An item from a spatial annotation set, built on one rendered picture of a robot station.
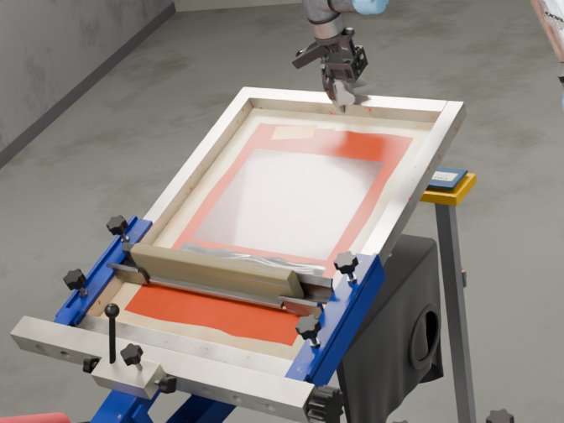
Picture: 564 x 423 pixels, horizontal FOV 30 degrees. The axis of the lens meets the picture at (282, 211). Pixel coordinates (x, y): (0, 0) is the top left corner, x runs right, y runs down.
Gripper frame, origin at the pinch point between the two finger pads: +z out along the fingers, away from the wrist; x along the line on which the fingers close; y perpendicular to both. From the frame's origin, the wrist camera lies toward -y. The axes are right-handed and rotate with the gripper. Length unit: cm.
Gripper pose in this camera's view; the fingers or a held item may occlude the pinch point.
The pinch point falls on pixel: (343, 101)
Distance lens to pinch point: 246.1
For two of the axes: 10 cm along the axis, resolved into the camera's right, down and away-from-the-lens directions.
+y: 8.5, 1.2, -5.2
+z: 2.9, 7.2, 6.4
